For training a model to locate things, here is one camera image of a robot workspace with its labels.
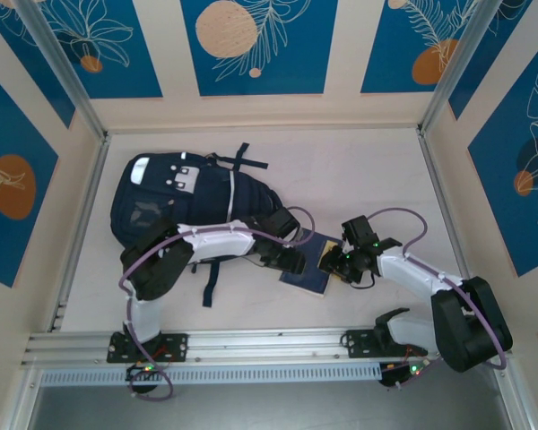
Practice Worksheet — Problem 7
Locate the blue book with yellow label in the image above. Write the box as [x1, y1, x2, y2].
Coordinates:
[277, 228, 347, 300]

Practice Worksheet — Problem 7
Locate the aluminium lower frame bar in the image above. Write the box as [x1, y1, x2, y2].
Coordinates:
[0, 365, 44, 430]
[490, 357, 537, 430]

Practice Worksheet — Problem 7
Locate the grey slotted cable duct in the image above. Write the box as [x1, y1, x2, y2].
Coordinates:
[39, 363, 383, 387]

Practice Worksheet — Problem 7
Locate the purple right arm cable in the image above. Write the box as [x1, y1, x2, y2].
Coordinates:
[366, 206, 508, 391]

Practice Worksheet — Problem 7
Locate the aluminium table side rail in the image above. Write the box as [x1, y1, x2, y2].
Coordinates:
[48, 133, 114, 333]
[416, 127, 488, 324]

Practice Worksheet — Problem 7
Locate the navy blue backpack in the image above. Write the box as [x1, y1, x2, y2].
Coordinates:
[109, 142, 286, 308]

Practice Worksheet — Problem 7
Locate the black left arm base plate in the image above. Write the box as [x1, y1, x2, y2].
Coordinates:
[106, 331, 190, 364]

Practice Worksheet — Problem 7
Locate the aluminium frame post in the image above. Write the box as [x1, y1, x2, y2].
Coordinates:
[12, 0, 109, 143]
[417, 0, 510, 136]

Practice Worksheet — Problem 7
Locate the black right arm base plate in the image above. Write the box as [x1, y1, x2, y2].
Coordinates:
[343, 328, 430, 359]

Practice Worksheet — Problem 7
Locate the aluminium mounting rail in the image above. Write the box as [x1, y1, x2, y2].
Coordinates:
[20, 324, 515, 369]

